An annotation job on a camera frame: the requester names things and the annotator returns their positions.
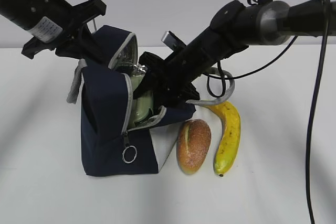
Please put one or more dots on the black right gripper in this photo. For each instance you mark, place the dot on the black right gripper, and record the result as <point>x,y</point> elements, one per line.
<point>170,79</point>

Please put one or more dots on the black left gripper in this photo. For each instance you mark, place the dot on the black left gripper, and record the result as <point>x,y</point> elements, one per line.
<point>63,28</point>

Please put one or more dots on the green lunch box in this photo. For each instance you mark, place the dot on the green lunch box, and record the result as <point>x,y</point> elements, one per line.
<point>141,110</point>

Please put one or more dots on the brown bread roll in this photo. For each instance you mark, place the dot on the brown bread roll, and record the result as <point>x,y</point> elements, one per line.
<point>192,145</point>

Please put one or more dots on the navy blue lunch bag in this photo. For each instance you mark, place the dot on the navy blue lunch bag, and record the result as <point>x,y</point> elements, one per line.
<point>106,92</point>

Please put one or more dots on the yellow banana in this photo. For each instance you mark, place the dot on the yellow banana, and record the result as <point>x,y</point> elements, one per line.
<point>229,144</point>

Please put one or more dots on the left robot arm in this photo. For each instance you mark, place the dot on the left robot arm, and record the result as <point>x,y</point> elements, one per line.
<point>18,11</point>

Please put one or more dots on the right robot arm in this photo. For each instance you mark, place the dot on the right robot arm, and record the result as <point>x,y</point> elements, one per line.
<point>232,30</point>

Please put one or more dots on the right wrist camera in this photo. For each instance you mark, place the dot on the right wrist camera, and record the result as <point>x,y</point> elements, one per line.
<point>172,41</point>

